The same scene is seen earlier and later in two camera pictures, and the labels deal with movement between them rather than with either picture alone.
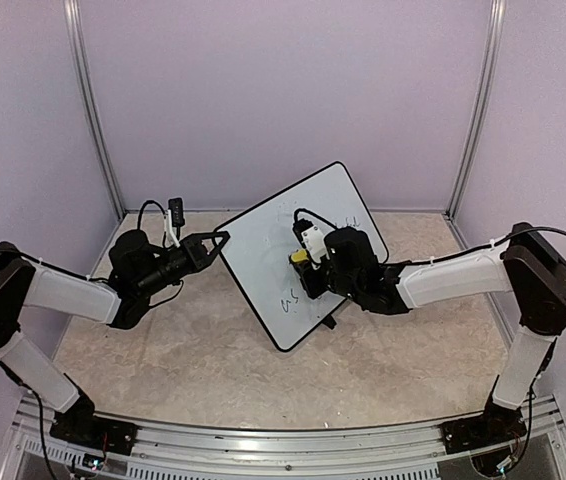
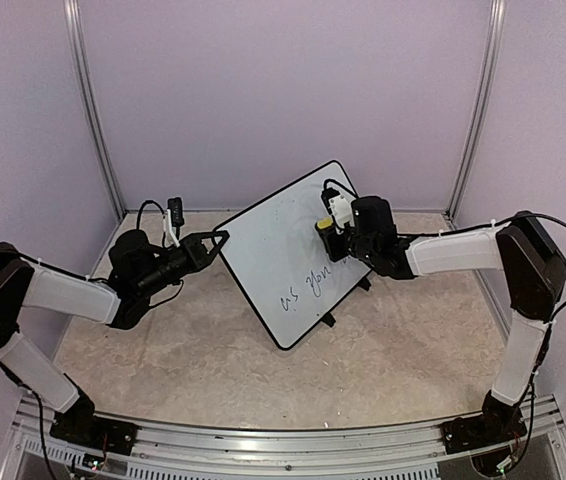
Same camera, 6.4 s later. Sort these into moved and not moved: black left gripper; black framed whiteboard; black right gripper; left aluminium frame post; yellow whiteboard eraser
Moved: black right gripper; yellow whiteboard eraser
Not moved: black framed whiteboard; black left gripper; left aluminium frame post
